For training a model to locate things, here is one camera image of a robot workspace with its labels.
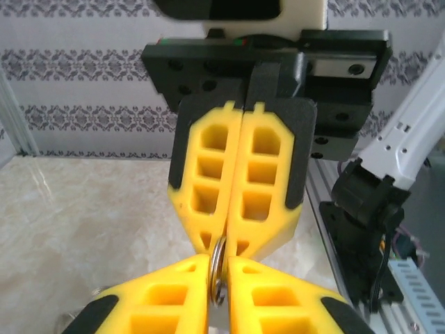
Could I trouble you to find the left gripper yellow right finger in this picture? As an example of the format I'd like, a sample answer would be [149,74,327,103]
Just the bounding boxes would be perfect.
[226,255,377,334]

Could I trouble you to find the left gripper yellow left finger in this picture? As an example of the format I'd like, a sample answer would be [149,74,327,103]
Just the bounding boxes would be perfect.
[69,253,213,334]

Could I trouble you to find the silver split keyring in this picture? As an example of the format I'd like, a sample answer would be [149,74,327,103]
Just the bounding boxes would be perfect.
[207,235,229,309]

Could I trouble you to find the small controller board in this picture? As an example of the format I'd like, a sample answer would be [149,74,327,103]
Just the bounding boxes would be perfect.
[394,229,430,262]

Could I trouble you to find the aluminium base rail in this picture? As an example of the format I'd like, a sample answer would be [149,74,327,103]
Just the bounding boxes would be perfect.
[305,158,352,307]

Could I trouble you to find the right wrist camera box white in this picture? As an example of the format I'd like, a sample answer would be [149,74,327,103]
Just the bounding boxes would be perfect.
[152,0,330,40]

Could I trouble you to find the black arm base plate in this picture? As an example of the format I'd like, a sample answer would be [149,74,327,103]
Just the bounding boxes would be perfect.
[318,200,406,314]

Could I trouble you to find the thin black base wire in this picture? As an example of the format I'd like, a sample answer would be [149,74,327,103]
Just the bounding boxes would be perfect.
[370,208,396,314]

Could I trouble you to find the white slotted cable duct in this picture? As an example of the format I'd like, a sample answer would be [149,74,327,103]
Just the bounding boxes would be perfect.
[387,259,445,334]

